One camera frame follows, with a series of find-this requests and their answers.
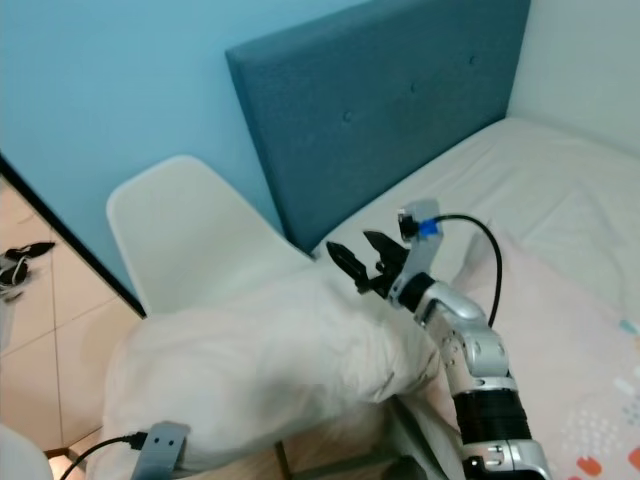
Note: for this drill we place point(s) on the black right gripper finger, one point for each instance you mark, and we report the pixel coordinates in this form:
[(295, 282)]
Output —
[(386, 250), (352, 266)]

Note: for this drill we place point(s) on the white pillow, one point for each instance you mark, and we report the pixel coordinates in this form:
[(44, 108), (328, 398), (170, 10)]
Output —
[(260, 360)]

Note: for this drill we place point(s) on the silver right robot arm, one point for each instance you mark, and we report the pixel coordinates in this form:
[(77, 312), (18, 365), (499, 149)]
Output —
[(480, 360)]

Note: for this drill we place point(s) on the white plastic chair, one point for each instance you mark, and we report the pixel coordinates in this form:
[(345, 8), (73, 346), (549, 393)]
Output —
[(190, 240)]

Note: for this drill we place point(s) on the blue upholstered headboard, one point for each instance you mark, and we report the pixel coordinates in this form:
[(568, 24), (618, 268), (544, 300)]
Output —
[(380, 100)]

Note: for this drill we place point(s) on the white bed mattress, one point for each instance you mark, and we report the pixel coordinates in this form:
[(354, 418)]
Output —
[(560, 175)]

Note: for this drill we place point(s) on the black object on floor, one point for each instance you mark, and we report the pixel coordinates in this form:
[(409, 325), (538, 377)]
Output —
[(25, 252)]

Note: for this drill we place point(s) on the black skirting board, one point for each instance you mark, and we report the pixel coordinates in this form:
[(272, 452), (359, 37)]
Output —
[(75, 240)]

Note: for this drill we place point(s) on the white rounded object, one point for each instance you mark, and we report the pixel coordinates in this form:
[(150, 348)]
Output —
[(20, 458)]

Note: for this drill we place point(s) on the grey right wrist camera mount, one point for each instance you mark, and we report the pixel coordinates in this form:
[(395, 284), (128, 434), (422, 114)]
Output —
[(422, 250)]

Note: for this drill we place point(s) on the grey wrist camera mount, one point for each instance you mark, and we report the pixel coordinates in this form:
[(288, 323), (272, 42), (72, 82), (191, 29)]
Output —
[(422, 250), (165, 450)]

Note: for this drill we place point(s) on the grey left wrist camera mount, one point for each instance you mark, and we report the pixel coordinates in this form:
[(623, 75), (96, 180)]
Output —
[(165, 450)]

